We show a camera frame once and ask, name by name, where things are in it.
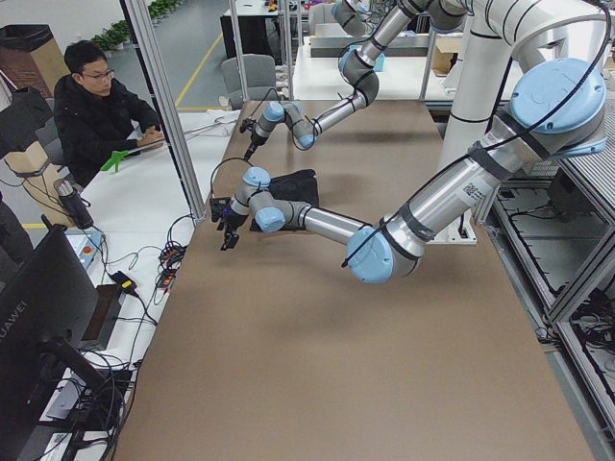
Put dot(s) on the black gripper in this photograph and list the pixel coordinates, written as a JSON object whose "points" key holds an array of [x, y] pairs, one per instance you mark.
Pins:
{"points": [[253, 143], [229, 224]]}

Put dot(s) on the black printed t-shirt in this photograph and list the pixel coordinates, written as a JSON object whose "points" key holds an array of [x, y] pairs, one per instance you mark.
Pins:
{"points": [[298, 189]]}

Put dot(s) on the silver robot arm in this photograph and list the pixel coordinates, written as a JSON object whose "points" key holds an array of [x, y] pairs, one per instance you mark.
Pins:
{"points": [[356, 66], [555, 111]]}

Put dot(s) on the power strip with plugs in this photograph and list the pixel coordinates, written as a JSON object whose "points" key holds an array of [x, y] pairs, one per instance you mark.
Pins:
{"points": [[170, 260]]}

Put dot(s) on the grey office chair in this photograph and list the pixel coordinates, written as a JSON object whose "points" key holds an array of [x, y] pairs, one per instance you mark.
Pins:
{"points": [[260, 78]]}

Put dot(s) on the black power adapter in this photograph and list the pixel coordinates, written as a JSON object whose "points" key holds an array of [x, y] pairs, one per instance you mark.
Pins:
{"points": [[127, 284]]}

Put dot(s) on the green tablet stand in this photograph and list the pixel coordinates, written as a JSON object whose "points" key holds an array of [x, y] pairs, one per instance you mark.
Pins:
{"points": [[114, 161]]}

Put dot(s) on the teach pendant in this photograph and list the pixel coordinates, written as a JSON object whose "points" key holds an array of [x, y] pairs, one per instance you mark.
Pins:
{"points": [[85, 243]]}

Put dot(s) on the seated man black jacket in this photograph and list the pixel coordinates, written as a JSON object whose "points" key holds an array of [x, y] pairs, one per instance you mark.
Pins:
{"points": [[96, 115]]}

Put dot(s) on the black thermos bottle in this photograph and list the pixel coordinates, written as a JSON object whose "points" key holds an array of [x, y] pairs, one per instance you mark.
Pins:
{"points": [[73, 204]]}

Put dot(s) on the black Huawei monitor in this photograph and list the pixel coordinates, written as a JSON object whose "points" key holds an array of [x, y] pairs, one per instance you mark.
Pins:
{"points": [[45, 311]]}

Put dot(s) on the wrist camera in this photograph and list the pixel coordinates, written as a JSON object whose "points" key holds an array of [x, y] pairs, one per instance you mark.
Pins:
{"points": [[247, 125], [219, 207]]}

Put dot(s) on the aluminium frame post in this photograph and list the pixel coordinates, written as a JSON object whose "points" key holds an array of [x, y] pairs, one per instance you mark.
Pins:
{"points": [[143, 37]]}

